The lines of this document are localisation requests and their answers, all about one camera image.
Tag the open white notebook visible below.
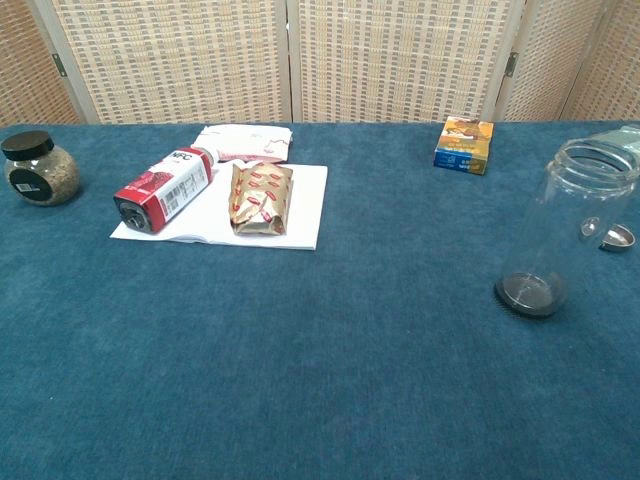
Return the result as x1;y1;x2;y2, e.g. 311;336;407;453
108;159;330;252

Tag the gold red snack packet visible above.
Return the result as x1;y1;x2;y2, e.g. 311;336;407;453
228;161;295;237

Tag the blue tablecloth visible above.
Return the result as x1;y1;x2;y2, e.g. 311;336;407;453
0;119;640;480

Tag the white pink plastic packet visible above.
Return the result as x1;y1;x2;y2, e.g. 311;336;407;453
191;123;294;164

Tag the red white NFC juice bottle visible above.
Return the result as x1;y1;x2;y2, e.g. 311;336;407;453
112;146;216;235

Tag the orange blue small box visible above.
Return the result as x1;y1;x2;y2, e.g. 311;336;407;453
433;116;496;177

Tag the woven folding screen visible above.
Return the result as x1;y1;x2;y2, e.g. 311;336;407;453
0;0;640;126

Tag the clear glass bottle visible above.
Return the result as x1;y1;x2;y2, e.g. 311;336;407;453
494;137;640;318

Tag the round glass jar black lid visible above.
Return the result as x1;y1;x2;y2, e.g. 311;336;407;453
0;130;81;207

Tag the pale green packet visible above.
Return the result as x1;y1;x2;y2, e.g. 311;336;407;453
585;124;640;169

